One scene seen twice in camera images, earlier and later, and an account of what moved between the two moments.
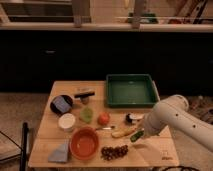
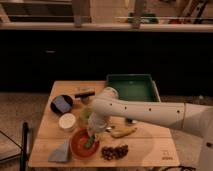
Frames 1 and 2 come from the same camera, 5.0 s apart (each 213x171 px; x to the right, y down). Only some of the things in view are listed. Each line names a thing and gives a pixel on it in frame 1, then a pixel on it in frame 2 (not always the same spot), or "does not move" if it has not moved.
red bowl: x=84 y=143 does not move
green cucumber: x=136 y=136 → x=87 y=145
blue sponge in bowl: x=61 y=104 does not move
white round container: x=66 y=122 does not move
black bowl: x=61 y=104 does not move
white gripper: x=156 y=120 → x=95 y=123
